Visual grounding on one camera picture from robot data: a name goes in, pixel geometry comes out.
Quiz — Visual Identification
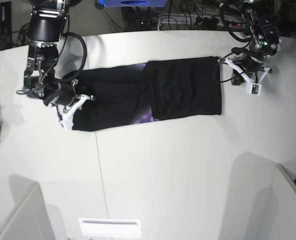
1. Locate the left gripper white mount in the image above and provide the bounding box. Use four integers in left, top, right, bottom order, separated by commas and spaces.
218, 53, 272, 96

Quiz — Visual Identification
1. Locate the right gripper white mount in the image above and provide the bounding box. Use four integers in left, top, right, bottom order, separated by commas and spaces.
41, 78, 96, 131

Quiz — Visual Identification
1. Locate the black T-shirt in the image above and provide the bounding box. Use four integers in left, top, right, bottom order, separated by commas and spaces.
72, 56, 222, 132

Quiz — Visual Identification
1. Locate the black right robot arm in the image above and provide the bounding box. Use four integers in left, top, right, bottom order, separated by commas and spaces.
16, 0, 94, 131

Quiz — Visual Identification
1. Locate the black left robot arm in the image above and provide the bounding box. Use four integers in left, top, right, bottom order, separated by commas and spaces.
218, 0, 281, 96

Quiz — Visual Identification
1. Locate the grey power strip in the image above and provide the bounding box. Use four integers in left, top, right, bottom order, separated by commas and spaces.
160, 14, 246, 31

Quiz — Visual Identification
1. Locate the grey left partition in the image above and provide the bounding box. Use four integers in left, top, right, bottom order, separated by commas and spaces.
0, 174, 56, 240

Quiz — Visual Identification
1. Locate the grey partition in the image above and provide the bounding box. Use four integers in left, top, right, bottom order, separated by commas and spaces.
0, 174, 56, 240
252, 163, 296, 240

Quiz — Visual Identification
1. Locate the white paper label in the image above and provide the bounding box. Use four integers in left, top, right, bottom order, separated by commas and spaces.
78, 218, 142, 238

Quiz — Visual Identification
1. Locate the blue box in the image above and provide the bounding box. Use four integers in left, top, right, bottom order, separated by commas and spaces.
97, 0, 168, 7

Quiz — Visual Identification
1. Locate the grey right partition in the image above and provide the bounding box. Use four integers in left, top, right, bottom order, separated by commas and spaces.
252, 163, 296, 240

